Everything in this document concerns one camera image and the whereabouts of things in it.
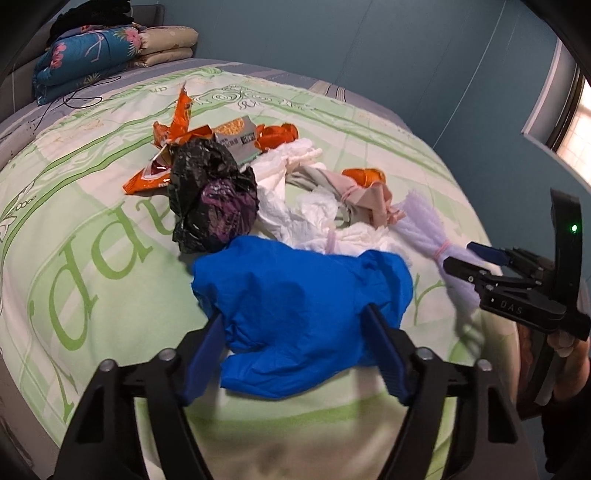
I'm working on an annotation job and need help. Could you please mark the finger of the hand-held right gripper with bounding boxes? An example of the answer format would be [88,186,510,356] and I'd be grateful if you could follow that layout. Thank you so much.
[442,255,499,291]
[465,240,552,283]

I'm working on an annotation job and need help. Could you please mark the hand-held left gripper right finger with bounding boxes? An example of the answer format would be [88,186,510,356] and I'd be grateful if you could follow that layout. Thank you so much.
[362,305,541,480]

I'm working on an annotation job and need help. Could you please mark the small orange peel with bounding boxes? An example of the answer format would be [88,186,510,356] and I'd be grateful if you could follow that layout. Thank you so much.
[255,122,298,153]

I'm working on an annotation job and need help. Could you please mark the white plastic bags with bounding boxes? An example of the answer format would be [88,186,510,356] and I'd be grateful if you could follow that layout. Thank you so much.
[256,185,393,257]

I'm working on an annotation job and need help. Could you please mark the black plastic bag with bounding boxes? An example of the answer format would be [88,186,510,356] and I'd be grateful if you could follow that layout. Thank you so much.
[167,138,259,254]

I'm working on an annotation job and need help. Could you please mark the beige folded quilt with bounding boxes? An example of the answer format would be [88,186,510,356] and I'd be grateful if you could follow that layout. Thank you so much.
[134,25,199,68]

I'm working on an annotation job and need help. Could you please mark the blue floral folded quilt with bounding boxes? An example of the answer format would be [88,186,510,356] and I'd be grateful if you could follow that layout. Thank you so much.
[32,25,148,104]

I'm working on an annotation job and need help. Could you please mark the black clothing pile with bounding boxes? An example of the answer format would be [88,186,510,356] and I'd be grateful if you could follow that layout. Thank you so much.
[48,0,134,40]

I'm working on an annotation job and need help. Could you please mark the beige tied plastic bag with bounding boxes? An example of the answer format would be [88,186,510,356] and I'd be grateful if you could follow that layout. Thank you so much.
[285,165,402,229]

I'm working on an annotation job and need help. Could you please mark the orange snack wrapper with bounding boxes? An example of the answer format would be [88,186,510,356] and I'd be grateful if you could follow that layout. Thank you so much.
[122,80,215,197]

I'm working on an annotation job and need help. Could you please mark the pale purple plastic bundle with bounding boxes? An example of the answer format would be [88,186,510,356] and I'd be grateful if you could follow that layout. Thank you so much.
[394,191,485,319]

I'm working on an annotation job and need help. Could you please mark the green patterned blanket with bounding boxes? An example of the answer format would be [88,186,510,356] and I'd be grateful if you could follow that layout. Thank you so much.
[0,65,522,480]

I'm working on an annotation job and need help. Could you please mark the grey cardboard snack box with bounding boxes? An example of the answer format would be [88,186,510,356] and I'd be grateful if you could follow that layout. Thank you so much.
[213,115,259,167]

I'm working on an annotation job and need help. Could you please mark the large orange peel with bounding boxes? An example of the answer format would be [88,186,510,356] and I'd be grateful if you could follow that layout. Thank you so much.
[341,167,386,189]

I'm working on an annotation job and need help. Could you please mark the blue plastic bag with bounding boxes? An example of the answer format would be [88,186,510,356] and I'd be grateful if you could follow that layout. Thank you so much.
[190,236,414,400]

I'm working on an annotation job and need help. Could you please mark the person's right hand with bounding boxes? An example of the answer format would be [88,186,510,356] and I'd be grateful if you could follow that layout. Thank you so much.
[546,331,591,403]

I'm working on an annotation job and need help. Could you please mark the black cable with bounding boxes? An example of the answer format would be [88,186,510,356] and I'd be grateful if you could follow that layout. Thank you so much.
[34,76,123,134]

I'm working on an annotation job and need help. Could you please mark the white tied plastic bundle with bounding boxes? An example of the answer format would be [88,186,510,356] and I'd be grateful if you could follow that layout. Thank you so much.
[253,138,324,195]

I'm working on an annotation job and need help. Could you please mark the window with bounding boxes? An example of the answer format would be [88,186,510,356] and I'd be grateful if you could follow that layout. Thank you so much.
[522,37,591,190]

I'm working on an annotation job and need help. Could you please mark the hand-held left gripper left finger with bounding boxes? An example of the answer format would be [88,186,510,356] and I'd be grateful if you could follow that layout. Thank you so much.
[53,311,227,480]

